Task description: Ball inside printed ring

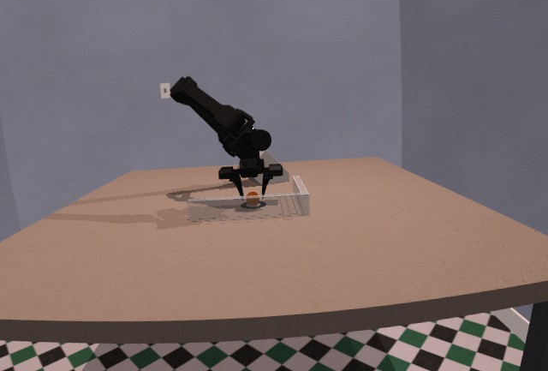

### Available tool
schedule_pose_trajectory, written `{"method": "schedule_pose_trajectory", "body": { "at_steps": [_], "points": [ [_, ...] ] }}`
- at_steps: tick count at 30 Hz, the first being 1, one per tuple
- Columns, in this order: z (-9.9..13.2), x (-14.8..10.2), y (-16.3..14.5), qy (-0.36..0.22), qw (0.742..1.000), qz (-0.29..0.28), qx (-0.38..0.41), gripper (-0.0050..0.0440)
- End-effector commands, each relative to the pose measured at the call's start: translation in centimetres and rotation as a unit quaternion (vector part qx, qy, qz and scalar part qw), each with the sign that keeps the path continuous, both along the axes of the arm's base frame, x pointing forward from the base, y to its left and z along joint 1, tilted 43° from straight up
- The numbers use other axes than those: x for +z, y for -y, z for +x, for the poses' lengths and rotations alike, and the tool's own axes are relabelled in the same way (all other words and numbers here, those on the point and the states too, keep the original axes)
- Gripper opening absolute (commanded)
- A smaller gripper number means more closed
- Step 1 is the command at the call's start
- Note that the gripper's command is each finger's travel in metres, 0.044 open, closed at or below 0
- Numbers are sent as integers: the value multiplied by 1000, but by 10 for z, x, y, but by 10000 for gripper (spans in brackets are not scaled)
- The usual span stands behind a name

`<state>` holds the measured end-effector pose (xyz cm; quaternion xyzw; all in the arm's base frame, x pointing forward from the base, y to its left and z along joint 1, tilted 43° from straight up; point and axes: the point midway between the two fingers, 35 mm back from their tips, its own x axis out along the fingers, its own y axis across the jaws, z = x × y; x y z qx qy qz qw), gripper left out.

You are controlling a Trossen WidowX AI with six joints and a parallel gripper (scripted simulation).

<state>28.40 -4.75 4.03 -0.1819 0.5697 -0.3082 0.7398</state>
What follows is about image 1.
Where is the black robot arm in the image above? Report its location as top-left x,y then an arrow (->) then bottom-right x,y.
170,76 -> 271,178

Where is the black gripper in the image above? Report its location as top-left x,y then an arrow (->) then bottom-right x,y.
218,149 -> 283,196

